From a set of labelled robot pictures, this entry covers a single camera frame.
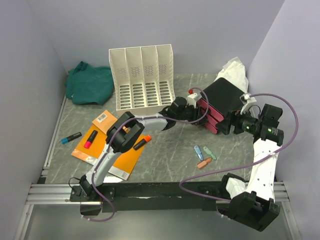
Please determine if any blue cap highlighter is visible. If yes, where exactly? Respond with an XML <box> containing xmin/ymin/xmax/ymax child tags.
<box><xmin>60</xmin><ymin>132</ymin><xmax>82</xmax><ymax>145</ymax></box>

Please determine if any orange cap highlighter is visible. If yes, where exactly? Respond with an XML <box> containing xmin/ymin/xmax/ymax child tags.
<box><xmin>133</xmin><ymin>135</ymin><xmax>152</xmax><ymax>151</ymax></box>

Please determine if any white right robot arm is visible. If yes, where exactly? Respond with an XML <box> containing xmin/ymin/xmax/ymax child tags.
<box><xmin>217</xmin><ymin>104</ymin><xmax>284</xmax><ymax>232</ymax></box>

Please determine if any orange clip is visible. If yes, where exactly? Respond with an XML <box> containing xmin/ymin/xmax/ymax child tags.
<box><xmin>197</xmin><ymin>157</ymin><xmax>213</xmax><ymax>170</ymax></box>

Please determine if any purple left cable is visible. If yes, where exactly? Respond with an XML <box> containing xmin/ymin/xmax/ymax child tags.
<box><xmin>82</xmin><ymin>86</ymin><xmax>208</xmax><ymax>223</ymax></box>

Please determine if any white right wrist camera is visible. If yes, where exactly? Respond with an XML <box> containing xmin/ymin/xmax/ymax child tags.
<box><xmin>240</xmin><ymin>93</ymin><xmax>257</xmax><ymax>115</ymax></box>

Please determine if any black drawer organizer box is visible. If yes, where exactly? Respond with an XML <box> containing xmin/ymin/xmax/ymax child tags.
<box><xmin>197</xmin><ymin>77</ymin><xmax>245</xmax><ymax>134</ymax></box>

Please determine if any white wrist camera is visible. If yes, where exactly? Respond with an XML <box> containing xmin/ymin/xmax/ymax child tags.
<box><xmin>240</xmin><ymin>93</ymin><xmax>257</xmax><ymax>115</ymax></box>
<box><xmin>186</xmin><ymin>89</ymin><xmax>202</xmax><ymax>108</ymax></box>

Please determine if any pink cap highlighter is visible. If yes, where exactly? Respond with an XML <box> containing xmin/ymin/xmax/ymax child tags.
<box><xmin>83</xmin><ymin>130</ymin><xmax>98</xmax><ymax>149</ymax></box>

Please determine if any blue clip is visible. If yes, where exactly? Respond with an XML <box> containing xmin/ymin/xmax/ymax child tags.
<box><xmin>194</xmin><ymin>145</ymin><xmax>204</xmax><ymax>161</ymax></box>

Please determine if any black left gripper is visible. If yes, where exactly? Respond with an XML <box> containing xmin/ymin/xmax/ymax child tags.
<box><xmin>175</xmin><ymin>102</ymin><xmax>208</xmax><ymax>126</ymax></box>

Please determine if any green clip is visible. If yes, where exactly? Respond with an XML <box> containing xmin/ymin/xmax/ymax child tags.
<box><xmin>203</xmin><ymin>146</ymin><xmax>217</xmax><ymax>160</ymax></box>

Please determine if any small orange booklet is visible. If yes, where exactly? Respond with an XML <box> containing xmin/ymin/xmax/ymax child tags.
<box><xmin>92</xmin><ymin>110</ymin><xmax>118</xmax><ymax>134</ymax></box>

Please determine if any black base frame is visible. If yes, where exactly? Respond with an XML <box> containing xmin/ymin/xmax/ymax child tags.
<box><xmin>68</xmin><ymin>174</ymin><xmax>251</xmax><ymax>216</ymax></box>

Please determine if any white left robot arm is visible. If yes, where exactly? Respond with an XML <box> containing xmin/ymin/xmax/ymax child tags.
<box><xmin>71</xmin><ymin>97</ymin><xmax>210</xmax><ymax>201</ymax></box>

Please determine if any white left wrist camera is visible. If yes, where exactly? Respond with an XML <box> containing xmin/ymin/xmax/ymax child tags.
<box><xmin>186</xmin><ymin>89</ymin><xmax>202</xmax><ymax>108</ymax></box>

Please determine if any orange notebook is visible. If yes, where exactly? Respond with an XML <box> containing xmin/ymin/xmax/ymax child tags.
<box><xmin>71</xmin><ymin>125</ymin><xmax>145</xmax><ymax>181</ymax></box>

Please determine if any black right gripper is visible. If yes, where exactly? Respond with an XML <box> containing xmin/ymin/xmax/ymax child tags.
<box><xmin>215</xmin><ymin>106</ymin><xmax>262</xmax><ymax>135</ymax></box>

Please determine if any green cloth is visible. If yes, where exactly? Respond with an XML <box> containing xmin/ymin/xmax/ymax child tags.
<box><xmin>65</xmin><ymin>61</ymin><xmax>115</xmax><ymax>106</ymax></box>

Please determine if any white file organizer rack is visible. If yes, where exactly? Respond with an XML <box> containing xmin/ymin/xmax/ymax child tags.
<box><xmin>109</xmin><ymin>44</ymin><xmax>176</xmax><ymax>116</ymax></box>

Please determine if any white crumpled paper bag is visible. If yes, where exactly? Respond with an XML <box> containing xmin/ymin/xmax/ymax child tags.
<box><xmin>214</xmin><ymin>57</ymin><xmax>249</xmax><ymax>93</ymax></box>

